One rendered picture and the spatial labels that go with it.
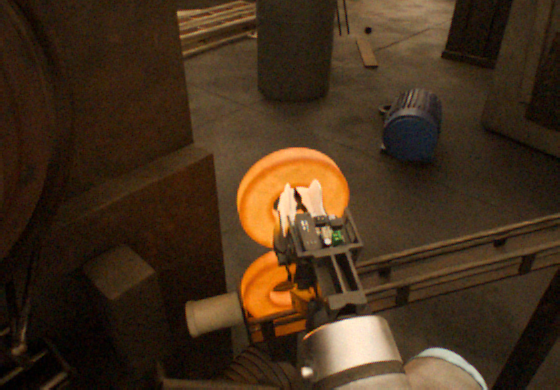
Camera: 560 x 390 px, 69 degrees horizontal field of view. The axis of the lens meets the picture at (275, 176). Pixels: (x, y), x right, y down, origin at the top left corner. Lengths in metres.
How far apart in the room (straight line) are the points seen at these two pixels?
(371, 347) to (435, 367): 0.18
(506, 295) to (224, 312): 1.34
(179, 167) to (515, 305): 1.43
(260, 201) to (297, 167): 0.07
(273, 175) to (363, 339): 0.23
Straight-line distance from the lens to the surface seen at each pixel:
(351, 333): 0.40
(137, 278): 0.64
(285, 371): 0.85
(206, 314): 0.71
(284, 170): 0.52
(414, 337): 1.59
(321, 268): 0.44
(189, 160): 0.74
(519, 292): 1.89
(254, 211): 0.54
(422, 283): 0.79
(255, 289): 0.69
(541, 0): 2.72
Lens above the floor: 1.25
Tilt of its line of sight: 34 degrees down
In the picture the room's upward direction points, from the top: straight up
